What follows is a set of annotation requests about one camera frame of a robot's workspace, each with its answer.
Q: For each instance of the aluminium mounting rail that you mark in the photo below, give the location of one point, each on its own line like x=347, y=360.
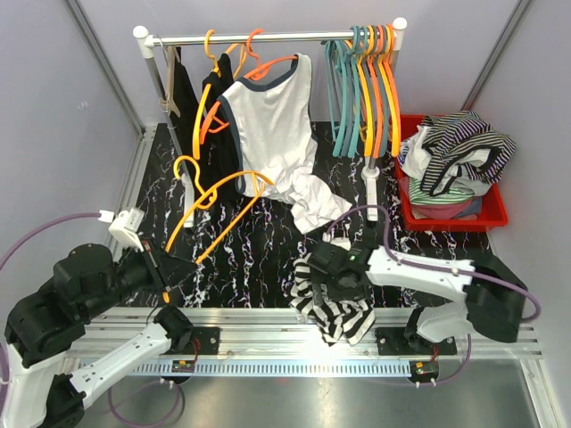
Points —
x=278, y=342

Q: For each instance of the yellow empty hanger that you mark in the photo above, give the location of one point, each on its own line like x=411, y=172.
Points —
x=366, y=47

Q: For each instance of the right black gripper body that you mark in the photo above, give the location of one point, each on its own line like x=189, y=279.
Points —
x=336, y=289

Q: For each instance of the red plastic bin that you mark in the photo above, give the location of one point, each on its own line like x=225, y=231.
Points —
x=479, y=214

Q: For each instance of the orange empty hanger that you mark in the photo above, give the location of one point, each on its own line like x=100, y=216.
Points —
x=380, y=93
x=392, y=92

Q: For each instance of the orange hanger with white top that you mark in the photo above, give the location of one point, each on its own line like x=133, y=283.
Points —
x=260, y=72

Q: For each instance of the black marble patterned mat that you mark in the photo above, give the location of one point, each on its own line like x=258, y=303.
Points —
x=253, y=265

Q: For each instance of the beige wooden hanger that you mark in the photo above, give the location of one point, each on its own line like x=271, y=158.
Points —
x=171, y=84

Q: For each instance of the black white striped tank top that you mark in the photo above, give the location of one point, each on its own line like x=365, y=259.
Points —
x=349, y=319

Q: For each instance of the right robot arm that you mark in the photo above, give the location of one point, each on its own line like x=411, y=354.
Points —
x=486, y=299

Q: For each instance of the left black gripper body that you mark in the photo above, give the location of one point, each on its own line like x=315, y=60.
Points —
x=149, y=250

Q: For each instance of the wrist white camera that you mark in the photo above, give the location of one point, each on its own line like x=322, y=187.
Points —
x=341, y=242
x=123, y=227

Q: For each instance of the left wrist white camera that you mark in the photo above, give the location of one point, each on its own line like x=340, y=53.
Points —
x=123, y=227

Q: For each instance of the black garment on beige hanger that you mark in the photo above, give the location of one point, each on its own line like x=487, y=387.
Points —
x=185, y=100

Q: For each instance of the white tank top navy trim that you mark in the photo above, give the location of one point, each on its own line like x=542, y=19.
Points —
x=270, y=124

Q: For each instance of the purple striped garment pile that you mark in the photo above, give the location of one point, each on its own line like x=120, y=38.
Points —
x=453, y=158

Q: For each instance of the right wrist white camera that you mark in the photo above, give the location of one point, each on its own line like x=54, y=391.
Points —
x=341, y=242

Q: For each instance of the teal empty hanger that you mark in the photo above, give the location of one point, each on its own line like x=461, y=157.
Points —
x=353, y=83
x=338, y=94

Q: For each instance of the metal clothes rack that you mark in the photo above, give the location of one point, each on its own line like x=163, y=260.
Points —
x=147, y=43

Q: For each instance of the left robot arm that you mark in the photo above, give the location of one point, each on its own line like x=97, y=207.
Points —
x=42, y=327

